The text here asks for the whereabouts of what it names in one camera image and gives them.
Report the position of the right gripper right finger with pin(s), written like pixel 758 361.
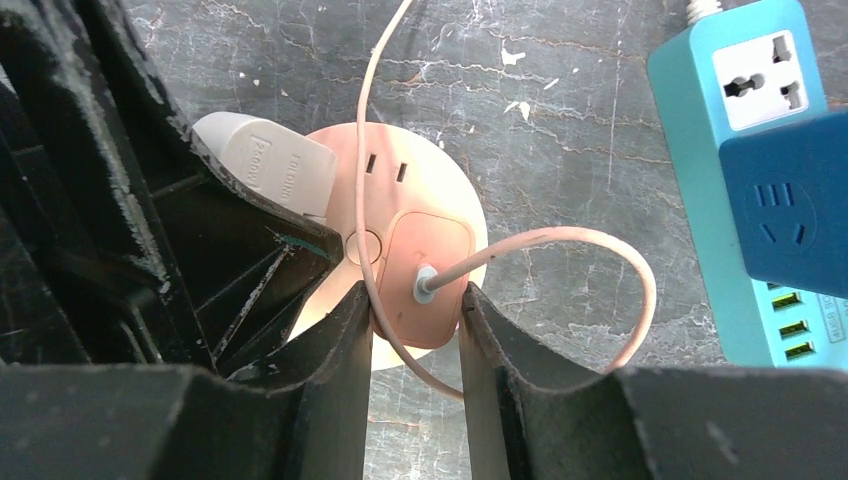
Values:
pixel 531 413

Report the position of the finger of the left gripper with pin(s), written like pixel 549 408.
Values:
pixel 123 237

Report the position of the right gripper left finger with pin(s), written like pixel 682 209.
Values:
pixel 299 413

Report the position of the pink plug charger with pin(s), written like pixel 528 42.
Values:
pixel 424 278

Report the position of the white folding plug adapter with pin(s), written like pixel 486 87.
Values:
pixel 281 165

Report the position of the round pink power socket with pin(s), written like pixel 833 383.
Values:
pixel 420 209

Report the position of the dark blue cube adapter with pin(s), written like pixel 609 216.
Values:
pixel 787 189

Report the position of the teal power strip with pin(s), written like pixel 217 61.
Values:
pixel 727 74

